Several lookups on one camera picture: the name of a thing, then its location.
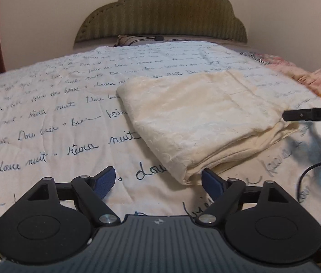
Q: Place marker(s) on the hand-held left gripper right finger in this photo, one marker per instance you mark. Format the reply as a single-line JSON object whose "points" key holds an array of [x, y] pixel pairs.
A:
{"points": [[211, 183]]}

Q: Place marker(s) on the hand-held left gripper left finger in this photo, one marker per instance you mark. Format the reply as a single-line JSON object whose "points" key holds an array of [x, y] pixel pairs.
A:
{"points": [[105, 183]]}

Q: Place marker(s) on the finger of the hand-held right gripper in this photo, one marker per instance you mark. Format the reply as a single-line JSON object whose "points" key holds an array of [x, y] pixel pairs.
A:
{"points": [[298, 115]]}

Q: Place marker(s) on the cream towel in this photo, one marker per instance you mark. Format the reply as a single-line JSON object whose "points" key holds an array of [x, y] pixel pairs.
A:
{"points": [[194, 113]]}

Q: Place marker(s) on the colourful floral quilt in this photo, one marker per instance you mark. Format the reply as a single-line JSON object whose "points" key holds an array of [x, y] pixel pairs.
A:
{"points": [[299, 71]]}

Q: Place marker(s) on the white script-printed blanket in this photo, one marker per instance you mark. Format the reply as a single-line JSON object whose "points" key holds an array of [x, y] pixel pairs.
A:
{"points": [[63, 119]]}

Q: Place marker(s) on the striped pillow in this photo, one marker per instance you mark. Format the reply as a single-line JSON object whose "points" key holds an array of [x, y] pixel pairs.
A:
{"points": [[126, 40]]}

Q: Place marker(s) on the olive green padded headboard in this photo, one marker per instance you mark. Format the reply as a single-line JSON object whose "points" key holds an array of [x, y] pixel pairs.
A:
{"points": [[160, 14]]}

